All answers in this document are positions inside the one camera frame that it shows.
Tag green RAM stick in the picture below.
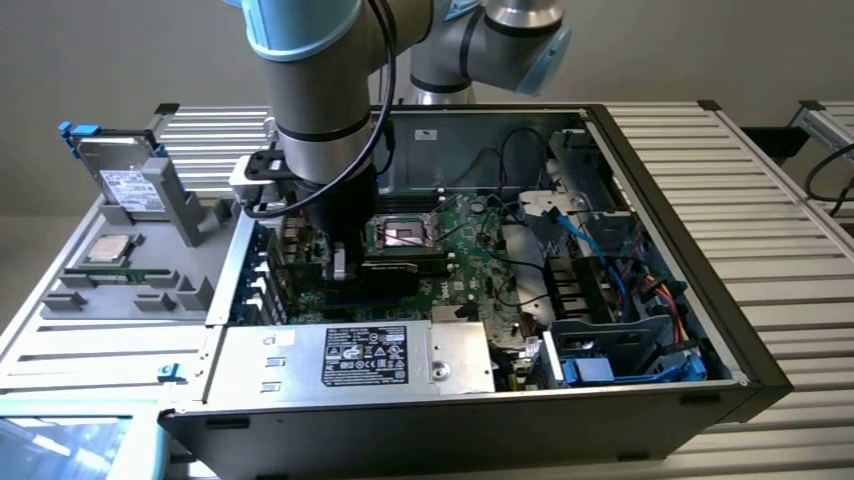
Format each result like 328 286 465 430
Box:
61 268 172 284

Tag CPU socket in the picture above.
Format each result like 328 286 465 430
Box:
369 211 439 251

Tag black RAM slots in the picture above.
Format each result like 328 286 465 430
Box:
363 249 449 275

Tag green motherboard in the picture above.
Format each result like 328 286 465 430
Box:
265 192 555 361

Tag grey parts rack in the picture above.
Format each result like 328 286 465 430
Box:
38 157 245 324

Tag silver CPU chip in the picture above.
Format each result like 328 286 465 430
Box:
88 234 133 264

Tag grey air duct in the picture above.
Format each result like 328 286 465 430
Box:
497 223 556 322

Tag hard disk blue carrier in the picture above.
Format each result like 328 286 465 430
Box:
57 121 169 213

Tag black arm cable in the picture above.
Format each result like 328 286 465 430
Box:
240 0 399 219

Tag blue disk bay tray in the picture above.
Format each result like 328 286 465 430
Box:
557 348 709 387

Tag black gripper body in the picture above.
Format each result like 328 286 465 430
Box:
294 169 381 247

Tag blue framed screen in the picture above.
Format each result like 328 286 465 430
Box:
0 397 169 480

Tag black looped wire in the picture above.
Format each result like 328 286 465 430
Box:
497 126 556 192

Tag black disk bay cage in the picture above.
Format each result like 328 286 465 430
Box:
541 256 623 322

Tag blue SATA wire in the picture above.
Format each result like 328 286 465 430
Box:
544 208 629 321

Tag silver drive cage latch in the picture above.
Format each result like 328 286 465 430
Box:
515 188 592 217

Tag silver chipset heatsink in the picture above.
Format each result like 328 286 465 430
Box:
429 304 479 324

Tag red yellow power wires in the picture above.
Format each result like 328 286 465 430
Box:
637 269 689 354

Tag black open PC case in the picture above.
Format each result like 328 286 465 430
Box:
157 102 795 480

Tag slatted metal side table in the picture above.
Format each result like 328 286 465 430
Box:
786 99 854 166

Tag silver power supply unit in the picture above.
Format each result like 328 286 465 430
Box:
204 320 499 404

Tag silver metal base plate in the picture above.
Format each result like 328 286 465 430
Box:
0 198 232 402

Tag black wrist camera silver mount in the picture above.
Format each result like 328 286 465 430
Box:
228 151 294 202

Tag black floor cable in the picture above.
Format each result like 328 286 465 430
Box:
802 141 854 217

